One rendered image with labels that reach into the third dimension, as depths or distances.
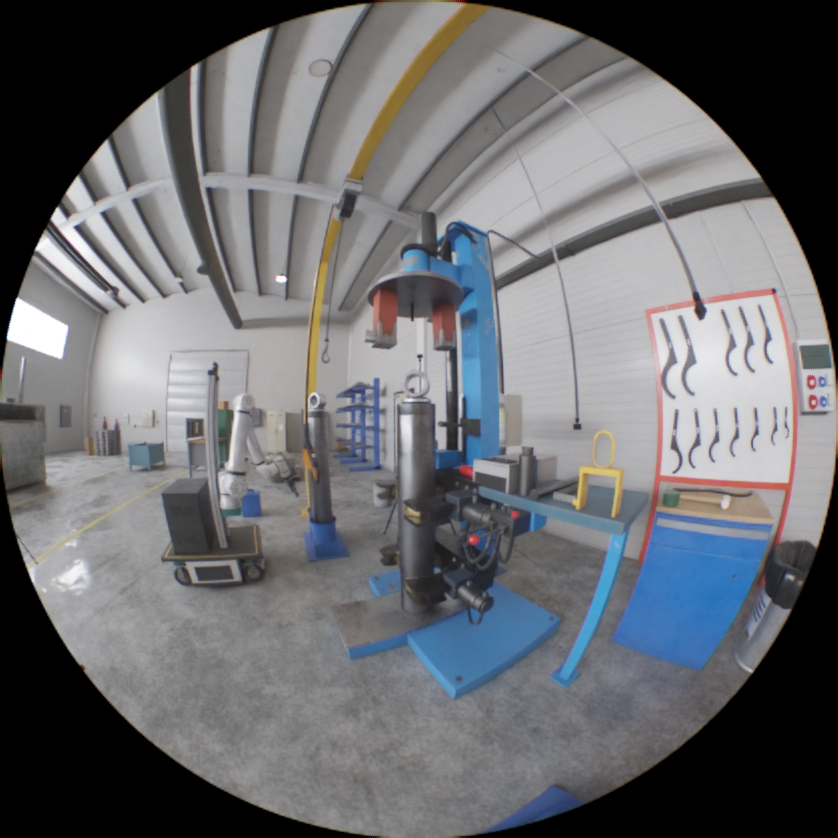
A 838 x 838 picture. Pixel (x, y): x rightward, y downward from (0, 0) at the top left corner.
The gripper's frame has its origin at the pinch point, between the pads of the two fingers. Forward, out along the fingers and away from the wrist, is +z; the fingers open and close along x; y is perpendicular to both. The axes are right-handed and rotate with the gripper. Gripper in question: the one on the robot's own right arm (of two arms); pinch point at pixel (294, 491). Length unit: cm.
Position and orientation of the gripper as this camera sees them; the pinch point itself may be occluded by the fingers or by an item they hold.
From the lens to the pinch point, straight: 227.1
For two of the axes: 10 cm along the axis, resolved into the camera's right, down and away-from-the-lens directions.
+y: -6.7, 4.0, -6.3
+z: 2.1, 9.1, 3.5
